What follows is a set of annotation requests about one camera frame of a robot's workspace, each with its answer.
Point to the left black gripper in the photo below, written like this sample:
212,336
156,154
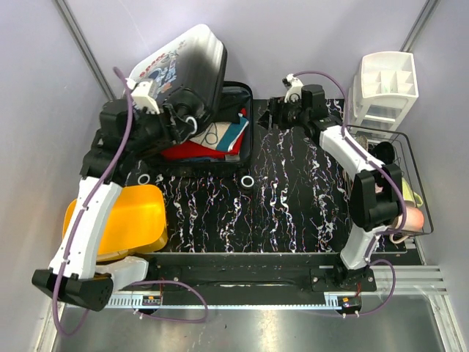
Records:
173,127

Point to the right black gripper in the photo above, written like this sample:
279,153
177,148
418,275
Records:
277,106

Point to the white teal cartoon towel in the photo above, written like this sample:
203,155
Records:
221,136

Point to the white black space suitcase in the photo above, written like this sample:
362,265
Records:
188,73

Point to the orange plastic bin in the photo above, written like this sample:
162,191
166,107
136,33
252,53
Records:
136,224

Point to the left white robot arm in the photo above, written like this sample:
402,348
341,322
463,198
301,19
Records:
74,276

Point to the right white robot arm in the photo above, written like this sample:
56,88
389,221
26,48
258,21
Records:
376,199

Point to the red folded garment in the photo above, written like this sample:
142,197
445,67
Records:
189,149

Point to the grey patterned plate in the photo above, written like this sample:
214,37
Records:
363,142

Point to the black bowl in basket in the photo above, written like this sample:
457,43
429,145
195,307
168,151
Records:
383,152

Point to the white compartment organizer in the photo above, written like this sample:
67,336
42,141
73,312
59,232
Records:
383,92

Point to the yellow green mug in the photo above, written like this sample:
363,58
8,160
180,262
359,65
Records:
410,196

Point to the peach pink cup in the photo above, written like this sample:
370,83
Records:
414,223

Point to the black wire basket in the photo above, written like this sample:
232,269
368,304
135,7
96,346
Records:
405,160

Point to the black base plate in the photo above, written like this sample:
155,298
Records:
249,279

